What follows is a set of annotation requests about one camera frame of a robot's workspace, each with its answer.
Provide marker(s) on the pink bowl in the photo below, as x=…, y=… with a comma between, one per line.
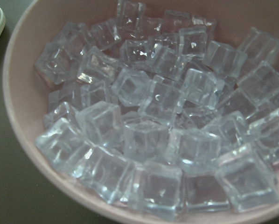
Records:
x=26, y=94

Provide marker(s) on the pile of clear ice cubes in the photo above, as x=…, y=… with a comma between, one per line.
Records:
x=152, y=113

